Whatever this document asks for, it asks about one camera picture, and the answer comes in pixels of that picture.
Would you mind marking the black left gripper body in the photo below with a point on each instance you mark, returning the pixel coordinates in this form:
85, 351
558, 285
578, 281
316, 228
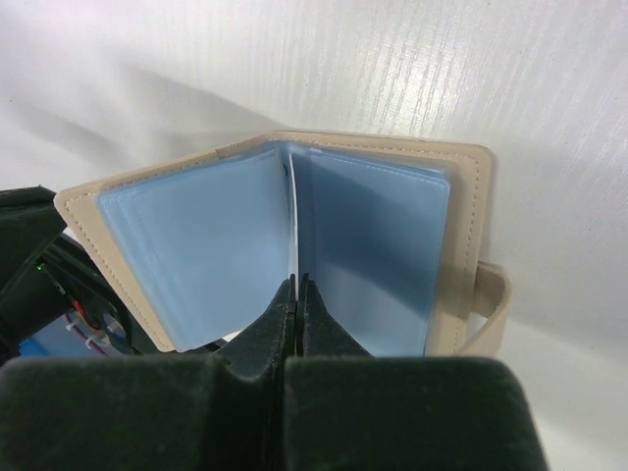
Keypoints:
54, 300

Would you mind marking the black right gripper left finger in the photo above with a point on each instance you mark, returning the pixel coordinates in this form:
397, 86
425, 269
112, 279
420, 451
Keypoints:
190, 411

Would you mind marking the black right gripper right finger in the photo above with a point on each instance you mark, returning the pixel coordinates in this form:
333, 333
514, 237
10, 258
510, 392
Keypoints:
345, 409

